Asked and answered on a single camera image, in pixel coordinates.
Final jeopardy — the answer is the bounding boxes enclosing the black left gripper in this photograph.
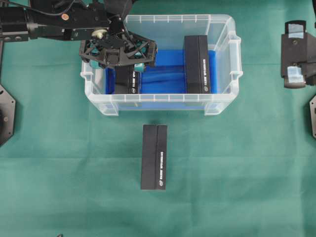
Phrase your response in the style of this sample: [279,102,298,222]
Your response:
[79,29,158,73]

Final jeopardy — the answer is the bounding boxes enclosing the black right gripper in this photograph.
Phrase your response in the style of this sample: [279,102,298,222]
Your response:
[281,20,316,88]

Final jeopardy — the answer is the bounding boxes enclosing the black D415 box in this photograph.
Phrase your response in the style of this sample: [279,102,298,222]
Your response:
[141,125,167,190]

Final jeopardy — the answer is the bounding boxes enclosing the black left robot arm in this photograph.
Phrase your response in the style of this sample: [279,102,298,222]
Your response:
[0,0,158,68]

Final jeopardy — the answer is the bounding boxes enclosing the clear plastic storage case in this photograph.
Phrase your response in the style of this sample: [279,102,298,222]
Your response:
[80,14,243,116]

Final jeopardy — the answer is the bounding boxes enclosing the blue cloth liner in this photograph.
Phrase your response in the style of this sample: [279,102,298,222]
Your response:
[118,49,205,111]

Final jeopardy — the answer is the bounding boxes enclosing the green table cloth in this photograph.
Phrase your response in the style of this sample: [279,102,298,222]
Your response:
[0,0,316,237]

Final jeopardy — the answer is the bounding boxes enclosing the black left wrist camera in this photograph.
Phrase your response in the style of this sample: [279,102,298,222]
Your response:
[108,15,127,35]

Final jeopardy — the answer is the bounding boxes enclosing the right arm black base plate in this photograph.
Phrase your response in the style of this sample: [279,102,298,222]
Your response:
[309,96,316,138]

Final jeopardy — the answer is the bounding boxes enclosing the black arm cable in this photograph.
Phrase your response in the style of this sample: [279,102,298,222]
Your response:
[22,0,75,17]

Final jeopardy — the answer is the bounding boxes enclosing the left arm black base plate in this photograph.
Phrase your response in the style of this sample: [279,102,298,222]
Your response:
[0,85,16,146]

